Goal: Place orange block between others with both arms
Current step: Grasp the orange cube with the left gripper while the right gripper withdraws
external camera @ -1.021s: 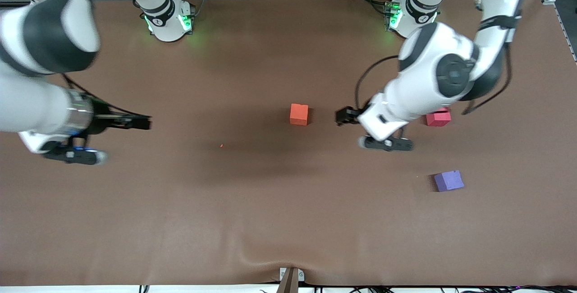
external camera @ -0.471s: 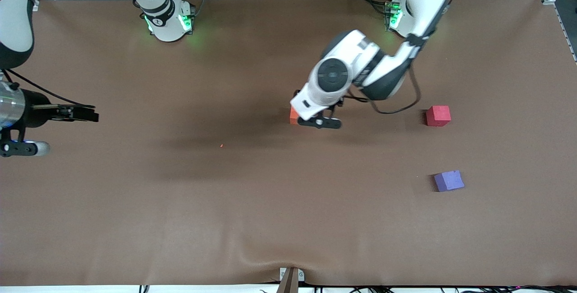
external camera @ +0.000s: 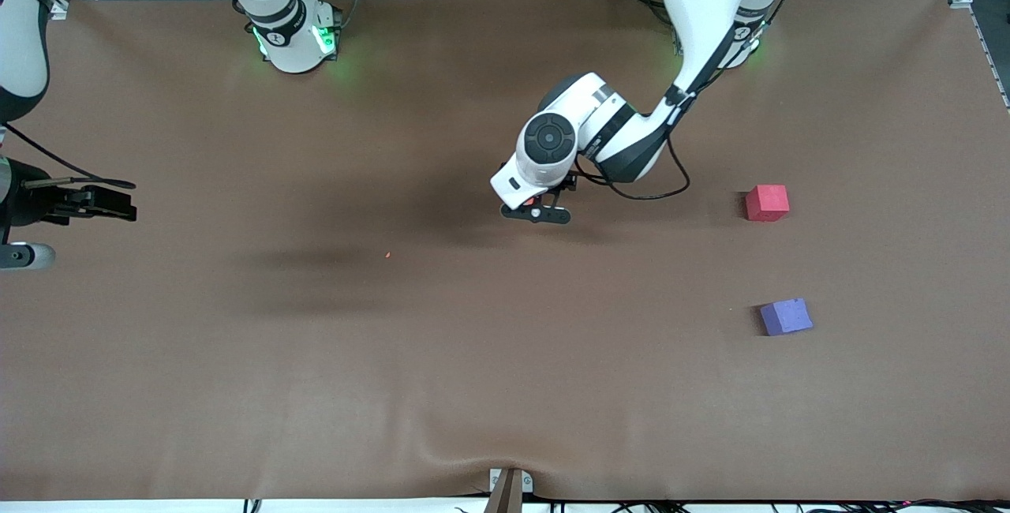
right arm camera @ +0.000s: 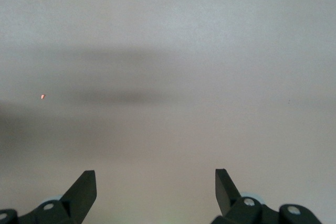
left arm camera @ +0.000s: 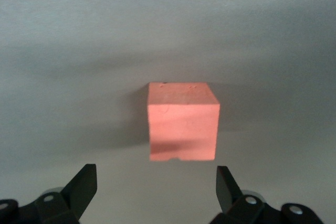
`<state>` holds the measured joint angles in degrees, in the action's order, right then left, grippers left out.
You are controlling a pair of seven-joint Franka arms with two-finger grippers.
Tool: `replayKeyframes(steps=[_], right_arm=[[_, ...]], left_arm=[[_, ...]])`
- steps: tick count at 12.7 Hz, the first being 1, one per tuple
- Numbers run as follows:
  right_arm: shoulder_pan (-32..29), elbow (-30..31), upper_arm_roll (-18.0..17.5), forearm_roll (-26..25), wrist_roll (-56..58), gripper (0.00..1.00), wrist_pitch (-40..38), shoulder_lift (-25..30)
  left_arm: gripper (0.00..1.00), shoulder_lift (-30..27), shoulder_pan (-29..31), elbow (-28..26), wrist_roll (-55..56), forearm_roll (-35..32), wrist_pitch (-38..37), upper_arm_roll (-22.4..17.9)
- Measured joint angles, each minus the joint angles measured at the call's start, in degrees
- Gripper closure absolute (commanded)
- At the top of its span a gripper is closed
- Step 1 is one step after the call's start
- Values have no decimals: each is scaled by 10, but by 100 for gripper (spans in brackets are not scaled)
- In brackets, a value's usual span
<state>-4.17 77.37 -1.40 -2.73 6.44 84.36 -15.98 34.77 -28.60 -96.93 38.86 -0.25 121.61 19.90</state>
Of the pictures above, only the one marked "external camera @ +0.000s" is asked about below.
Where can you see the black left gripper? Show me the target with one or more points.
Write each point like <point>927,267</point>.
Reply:
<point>570,182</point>

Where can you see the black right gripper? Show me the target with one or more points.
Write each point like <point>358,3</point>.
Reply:
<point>30,204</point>

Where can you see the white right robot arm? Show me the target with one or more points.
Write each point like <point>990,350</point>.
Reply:
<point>288,24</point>

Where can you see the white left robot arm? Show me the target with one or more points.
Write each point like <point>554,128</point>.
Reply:
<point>710,0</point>

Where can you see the brown table cloth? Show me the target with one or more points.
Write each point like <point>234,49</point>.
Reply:
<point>505,355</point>

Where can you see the red foam block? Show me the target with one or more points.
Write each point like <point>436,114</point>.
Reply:
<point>767,203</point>

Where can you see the purple foam block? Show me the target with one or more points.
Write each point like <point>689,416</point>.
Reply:
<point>785,317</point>

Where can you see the brown clamp bar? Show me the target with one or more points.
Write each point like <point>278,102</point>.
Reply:
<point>505,497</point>

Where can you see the white table corner bracket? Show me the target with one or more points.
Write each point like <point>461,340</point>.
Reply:
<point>60,9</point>

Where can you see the silver table clamp bracket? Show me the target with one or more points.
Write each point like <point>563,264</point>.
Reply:
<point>527,483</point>

